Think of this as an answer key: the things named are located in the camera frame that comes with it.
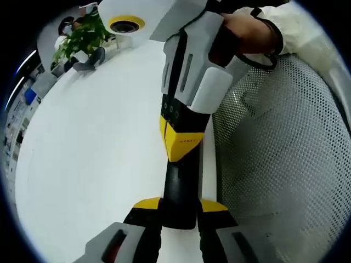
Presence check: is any dark figurine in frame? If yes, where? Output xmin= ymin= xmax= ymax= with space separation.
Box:
xmin=72 ymin=47 xmax=107 ymax=72

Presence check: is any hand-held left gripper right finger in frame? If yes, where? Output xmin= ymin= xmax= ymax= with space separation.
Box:
xmin=197 ymin=199 xmax=278 ymax=263

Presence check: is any white mesh office chair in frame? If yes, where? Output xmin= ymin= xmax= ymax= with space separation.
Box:
xmin=210 ymin=41 xmax=351 ymax=263

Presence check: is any person's right hand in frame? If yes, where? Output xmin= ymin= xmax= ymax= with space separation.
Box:
xmin=208 ymin=11 xmax=284 ymax=68

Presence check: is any green potted plant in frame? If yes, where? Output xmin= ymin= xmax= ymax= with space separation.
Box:
xmin=52 ymin=13 xmax=112 ymax=64

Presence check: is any blue bin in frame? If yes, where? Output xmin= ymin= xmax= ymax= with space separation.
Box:
xmin=24 ymin=88 xmax=37 ymax=105

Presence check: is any black remote control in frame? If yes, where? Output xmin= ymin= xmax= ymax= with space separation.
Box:
xmin=161 ymin=136 xmax=206 ymax=230

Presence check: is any black cable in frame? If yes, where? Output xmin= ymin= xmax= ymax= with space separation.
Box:
xmin=235 ymin=7 xmax=284 ymax=70

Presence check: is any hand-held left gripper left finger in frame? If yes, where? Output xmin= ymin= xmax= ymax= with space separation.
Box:
xmin=72 ymin=196 xmax=165 ymax=263

